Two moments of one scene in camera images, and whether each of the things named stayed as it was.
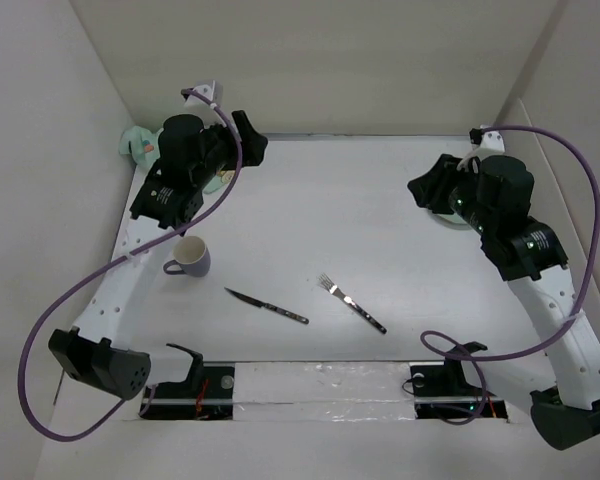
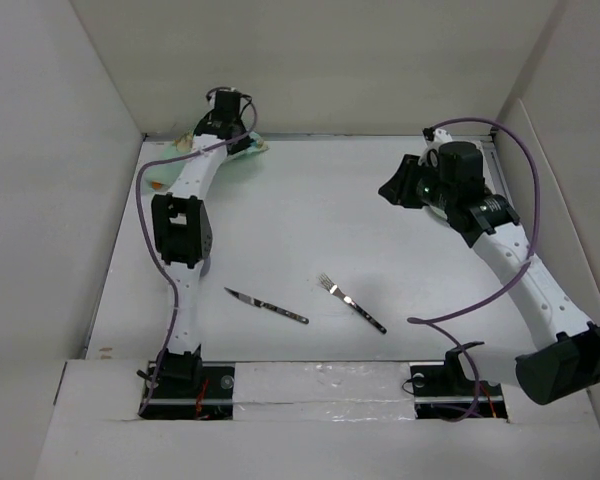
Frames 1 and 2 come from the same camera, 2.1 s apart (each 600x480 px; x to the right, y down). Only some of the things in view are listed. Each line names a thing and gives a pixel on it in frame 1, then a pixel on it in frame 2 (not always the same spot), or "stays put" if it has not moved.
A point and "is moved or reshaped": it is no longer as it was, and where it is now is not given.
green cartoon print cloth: [142, 144] is moved or reshaped
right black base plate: [442, 389] stays put
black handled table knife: [279, 311] stays put
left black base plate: [208, 395] stays put
